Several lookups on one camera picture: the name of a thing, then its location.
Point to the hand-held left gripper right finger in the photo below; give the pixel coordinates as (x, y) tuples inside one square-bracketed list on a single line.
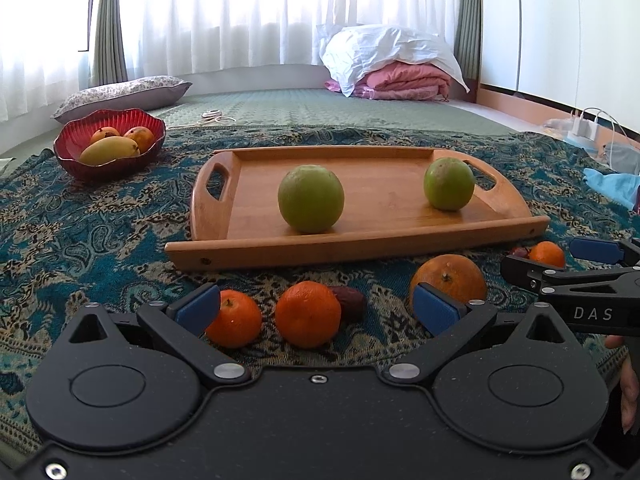
[(434, 311)]

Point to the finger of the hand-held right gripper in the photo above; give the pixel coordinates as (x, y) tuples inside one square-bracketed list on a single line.
[(595, 249), (525, 269)]

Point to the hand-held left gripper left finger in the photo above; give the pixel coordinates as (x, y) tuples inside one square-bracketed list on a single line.
[(197, 308)]

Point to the small tangerine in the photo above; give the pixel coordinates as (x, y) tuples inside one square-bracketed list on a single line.
[(547, 254)]

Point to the large orange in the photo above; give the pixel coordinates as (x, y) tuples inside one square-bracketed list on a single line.
[(450, 277)]

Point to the wooden tray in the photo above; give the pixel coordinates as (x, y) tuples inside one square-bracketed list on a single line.
[(385, 195)]

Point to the person's right hand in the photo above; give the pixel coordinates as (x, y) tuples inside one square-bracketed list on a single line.
[(629, 390)]

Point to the dark red date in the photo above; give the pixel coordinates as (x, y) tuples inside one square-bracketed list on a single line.
[(519, 253), (352, 304)]

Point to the light blue cloth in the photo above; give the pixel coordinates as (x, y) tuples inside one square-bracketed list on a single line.
[(612, 185)]

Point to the grey plastic bag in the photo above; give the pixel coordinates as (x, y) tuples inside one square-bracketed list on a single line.
[(622, 157)]

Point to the small green citrus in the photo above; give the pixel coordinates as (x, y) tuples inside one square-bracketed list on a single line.
[(448, 184)]

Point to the teal paisley blanket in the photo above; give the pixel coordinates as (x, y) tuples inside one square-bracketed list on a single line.
[(100, 240)]

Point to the large green citrus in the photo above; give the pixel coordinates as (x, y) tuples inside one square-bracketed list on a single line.
[(311, 199)]

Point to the red orange mango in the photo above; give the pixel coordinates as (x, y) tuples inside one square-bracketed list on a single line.
[(141, 137)]

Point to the yellow mango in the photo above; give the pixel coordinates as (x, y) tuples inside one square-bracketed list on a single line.
[(107, 152)]

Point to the red glass bowl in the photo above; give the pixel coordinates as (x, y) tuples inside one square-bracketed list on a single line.
[(75, 157)]

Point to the small orange mango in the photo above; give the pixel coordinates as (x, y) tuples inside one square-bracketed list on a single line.
[(104, 134)]

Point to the pink folded quilt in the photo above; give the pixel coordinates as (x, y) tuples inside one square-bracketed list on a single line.
[(405, 80)]

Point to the white wardrobe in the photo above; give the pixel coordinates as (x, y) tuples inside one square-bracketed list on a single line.
[(560, 25)]

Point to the floral pillow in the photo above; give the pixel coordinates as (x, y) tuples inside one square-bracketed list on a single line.
[(120, 92)]

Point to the green floor mat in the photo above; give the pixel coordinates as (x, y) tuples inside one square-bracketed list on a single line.
[(325, 107)]

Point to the green curtain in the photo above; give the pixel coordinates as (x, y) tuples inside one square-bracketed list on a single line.
[(107, 30), (467, 20)]

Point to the white and pink bedding pile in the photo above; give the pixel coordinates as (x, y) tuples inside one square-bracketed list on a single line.
[(385, 45)]

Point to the white sheer curtain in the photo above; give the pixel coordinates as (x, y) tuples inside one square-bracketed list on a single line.
[(260, 10)]

